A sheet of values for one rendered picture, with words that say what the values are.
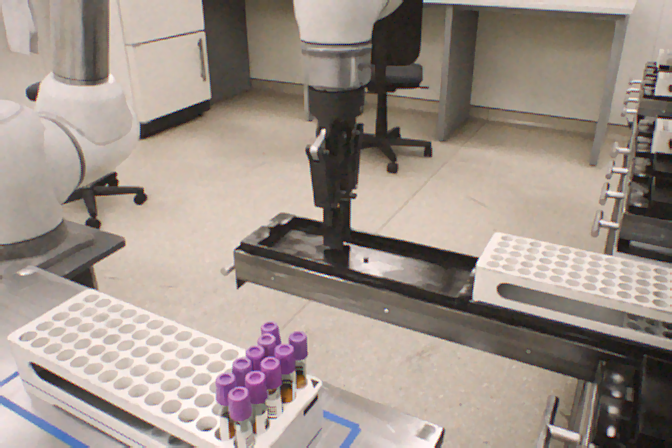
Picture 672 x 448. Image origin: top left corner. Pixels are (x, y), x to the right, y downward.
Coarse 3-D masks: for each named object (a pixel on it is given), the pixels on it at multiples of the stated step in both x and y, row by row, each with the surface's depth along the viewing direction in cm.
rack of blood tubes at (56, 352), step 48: (48, 336) 54; (96, 336) 55; (144, 336) 55; (192, 336) 54; (48, 384) 53; (96, 384) 48; (144, 384) 48; (192, 384) 48; (144, 432) 51; (192, 432) 44; (288, 432) 45
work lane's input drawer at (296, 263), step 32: (288, 224) 91; (320, 224) 90; (256, 256) 83; (288, 256) 81; (320, 256) 83; (352, 256) 83; (384, 256) 83; (416, 256) 83; (448, 256) 82; (288, 288) 82; (320, 288) 80; (352, 288) 77; (384, 288) 76; (416, 288) 74; (448, 288) 76; (384, 320) 77; (416, 320) 74; (448, 320) 72; (480, 320) 70; (512, 320) 69; (544, 320) 67; (512, 352) 70; (544, 352) 68; (576, 352) 66; (608, 352) 64; (640, 352) 63
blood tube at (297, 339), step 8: (288, 336) 46; (296, 336) 46; (304, 336) 46; (296, 344) 45; (304, 344) 46; (296, 352) 46; (304, 352) 46; (296, 360) 46; (304, 360) 47; (296, 368) 47; (304, 368) 47; (296, 376) 47; (304, 376) 47; (296, 384) 48; (304, 384) 48
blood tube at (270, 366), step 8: (264, 360) 43; (272, 360) 43; (264, 368) 42; (272, 368) 42; (280, 368) 43; (272, 376) 43; (280, 376) 43; (272, 384) 43; (280, 384) 43; (272, 392) 43; (280, 392) 44; (272, 400) 44; (280, 400) 45; (272, 408) 44; (280, 408) 45; (272, 416) 45
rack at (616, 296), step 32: (512, 256) 72; (544, 256) 72; (576, 256) 71; (608, 256) 71; (480, 288) 70; (512, 288) 75; (544, 288) 66; (576, 288) 65; (608, 288) 65; (640, 288) 65; (576, 320) 66; (608, 320) 69; (640, 320) 66
